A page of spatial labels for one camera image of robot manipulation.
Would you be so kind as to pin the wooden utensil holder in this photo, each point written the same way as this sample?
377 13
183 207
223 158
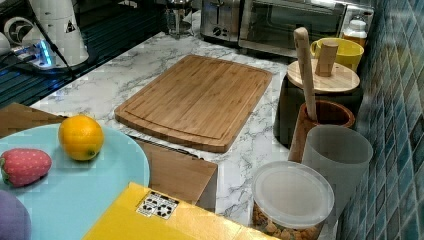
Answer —
328 113

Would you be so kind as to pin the light blue round plate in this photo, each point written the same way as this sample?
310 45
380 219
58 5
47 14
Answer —
65 203

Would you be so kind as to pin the glass french press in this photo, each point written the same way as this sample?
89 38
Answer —
179 17

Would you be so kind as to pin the orange fruit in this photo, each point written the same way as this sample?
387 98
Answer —
81 137

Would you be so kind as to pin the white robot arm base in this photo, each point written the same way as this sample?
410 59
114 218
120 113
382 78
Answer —
50 32

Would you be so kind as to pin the purple toy item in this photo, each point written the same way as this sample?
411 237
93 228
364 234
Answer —
15 223

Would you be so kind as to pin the wooden utensil handle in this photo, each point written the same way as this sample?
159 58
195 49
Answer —
301 39

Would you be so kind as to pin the frosted plastic cup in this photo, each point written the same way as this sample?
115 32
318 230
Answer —
341 155

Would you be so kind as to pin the black canister with wooden lid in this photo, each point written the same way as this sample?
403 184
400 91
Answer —
342 87

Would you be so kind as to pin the yellow cardboard box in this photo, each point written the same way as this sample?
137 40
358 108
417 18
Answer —
140 213

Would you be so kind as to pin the clear jar with white lid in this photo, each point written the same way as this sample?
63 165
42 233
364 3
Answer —
290 201

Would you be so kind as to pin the bamboo cutting board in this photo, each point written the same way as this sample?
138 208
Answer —
199 102

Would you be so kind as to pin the honey bottle with white cap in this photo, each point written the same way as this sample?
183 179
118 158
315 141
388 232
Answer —
356 32

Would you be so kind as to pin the red toy strawberry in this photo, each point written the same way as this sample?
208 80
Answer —
24 166

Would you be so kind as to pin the yellow mug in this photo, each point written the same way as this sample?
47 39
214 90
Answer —
349 53

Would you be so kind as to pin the stainless steel toaster oven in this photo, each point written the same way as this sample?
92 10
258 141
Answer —
268 25

